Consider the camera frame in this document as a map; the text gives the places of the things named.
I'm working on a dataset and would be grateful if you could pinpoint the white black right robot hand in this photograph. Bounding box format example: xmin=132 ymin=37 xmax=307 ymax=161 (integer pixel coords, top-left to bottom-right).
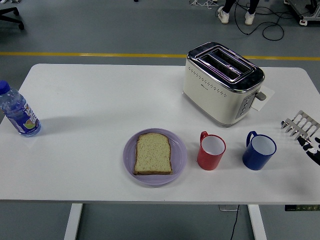
xmin=296 ymin=136 xmax=320 ymax=167

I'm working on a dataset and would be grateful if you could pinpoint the black floor cable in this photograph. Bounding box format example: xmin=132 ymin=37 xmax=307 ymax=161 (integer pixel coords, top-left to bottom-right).
xmin=233 ymin=0 xmax=305 ymax=42

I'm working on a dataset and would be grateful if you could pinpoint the blue enamel cup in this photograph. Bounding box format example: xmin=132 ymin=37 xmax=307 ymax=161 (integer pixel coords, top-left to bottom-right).
xmin=242 ymin=130 xmax=278 ymax=172

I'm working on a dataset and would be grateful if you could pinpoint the white paper sheet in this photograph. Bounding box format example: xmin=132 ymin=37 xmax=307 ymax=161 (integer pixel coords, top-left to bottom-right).
xmin=251 ymin=84 xmax=276 ymax=112

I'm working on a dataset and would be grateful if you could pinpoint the red enamel cup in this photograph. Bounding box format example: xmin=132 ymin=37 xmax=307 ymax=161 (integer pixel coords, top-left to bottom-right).
xmin=196 ymin=130 xmax=227 ymax=171

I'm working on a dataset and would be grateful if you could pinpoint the black cable under table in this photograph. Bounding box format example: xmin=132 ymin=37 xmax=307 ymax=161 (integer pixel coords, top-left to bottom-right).
xmin=229 ymin=204 xmax=241 ymax=240

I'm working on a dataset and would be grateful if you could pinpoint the plastic bottle with blue cap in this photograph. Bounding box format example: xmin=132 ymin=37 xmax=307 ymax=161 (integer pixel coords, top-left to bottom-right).
xmin=0 ymin=79 xmax=42 ymax=138

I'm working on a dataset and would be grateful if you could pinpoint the white table leg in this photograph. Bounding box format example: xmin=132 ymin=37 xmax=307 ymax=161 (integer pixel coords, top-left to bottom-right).
xmin=63 ymin=203 xmax=84 ymax=240
xmin=247 ymin=204 xmax=268 ymax=240

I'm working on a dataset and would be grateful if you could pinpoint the metal toast rack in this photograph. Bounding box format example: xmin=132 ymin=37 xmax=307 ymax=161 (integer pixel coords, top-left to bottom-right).
xmin=280 ymin=110 xmax=320 ymax=145

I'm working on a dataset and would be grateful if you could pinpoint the metal equipment cart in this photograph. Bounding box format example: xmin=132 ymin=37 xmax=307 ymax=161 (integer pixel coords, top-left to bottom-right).
xmin=283 ymin=0 xmax=320 ymax=27

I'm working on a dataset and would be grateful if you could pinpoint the black office chair base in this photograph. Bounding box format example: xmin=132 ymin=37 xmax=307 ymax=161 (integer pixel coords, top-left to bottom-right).
xmin=0 ymin=6 xmax=25 ymax=31

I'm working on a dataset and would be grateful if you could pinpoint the purple round plate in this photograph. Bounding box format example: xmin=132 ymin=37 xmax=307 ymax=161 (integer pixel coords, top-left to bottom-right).
xmin=122 ymin=127 xmax=188 ymax=186

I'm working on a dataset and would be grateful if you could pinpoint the black table control panel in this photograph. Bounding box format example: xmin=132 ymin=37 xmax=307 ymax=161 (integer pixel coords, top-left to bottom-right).
xmin=284 ymin=204 xmax=320 ymax=212

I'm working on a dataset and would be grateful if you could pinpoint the slice of bread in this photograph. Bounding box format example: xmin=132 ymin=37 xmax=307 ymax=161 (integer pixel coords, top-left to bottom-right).
xmin=133 ymin=133 xmax=174 ymax=176

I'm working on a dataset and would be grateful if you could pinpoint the cream and chrome toaster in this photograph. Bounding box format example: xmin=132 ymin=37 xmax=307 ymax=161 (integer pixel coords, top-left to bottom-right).
xmin=182 ymin=41 xmax=268 ymax=128

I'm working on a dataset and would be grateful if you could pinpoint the white wire stand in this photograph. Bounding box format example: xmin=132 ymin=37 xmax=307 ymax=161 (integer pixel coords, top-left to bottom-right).
xmin=189 ymin=0 xmax=219 ymax=10

